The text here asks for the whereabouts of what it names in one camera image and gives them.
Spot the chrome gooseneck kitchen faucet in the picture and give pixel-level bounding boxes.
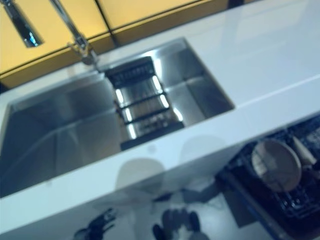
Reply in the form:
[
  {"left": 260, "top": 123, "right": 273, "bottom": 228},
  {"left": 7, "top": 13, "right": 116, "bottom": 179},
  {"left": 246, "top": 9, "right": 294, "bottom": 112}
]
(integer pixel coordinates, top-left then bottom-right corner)
[{"left": 1, "top": 0, "right": 100, "bottom": 69}]

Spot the deep cream plate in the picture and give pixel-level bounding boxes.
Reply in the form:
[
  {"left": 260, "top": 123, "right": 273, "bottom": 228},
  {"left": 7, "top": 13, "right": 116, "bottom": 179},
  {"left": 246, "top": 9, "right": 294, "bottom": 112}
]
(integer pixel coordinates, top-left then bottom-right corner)
[{"left": 250, "top": 138, "right": 303, "bottom": 193}]

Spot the stainless steel sink basin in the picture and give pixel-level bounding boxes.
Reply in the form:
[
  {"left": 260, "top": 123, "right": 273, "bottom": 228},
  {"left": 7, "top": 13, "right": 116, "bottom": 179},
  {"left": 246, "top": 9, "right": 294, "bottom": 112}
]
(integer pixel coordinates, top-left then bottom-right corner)
[{"left": 0, "top": 37, "right": 236, "bottom": 199}]

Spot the black built-in dishwasher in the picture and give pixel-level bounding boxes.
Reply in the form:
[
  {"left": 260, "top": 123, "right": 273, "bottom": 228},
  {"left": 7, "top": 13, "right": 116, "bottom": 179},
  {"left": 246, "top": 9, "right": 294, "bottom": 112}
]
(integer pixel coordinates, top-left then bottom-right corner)
[{"left": 215, "top": 116, "right": 320, "bottom": 240}]

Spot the dark wire dishwasher rack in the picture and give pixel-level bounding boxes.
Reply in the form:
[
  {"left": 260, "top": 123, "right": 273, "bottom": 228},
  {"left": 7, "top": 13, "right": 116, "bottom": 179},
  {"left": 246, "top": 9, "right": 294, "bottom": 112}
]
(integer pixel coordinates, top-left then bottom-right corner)
[{"left": 224, "top": 119, "right": 320, "bottom": 224}]

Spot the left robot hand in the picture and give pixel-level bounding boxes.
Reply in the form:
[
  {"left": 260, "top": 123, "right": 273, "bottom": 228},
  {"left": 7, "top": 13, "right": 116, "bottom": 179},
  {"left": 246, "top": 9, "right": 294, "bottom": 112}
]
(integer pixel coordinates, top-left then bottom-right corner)
[{"left": 74, "top": 209, "right": 118, "bottom": 240}]

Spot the black dish drying rack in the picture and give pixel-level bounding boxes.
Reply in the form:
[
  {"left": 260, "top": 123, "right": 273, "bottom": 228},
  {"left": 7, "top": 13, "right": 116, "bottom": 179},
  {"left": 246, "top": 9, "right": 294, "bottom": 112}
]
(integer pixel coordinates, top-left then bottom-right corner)
[{"left": 104, "top": 55, "right": 185, "bottom": 151}]

